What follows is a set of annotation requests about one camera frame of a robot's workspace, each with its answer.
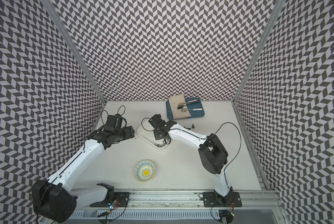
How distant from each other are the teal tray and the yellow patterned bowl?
0.40 meters

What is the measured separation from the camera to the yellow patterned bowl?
2.61 feet

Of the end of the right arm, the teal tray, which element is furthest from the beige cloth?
the end of the right arm

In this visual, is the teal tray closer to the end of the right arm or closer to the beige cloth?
the beige cloth

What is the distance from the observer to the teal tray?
3.63ft

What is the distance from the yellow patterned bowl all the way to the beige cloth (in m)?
0.39

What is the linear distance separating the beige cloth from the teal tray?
0.02m

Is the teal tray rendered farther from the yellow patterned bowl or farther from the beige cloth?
the yellow patterned bowl

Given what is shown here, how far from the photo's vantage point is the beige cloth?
1102 mm
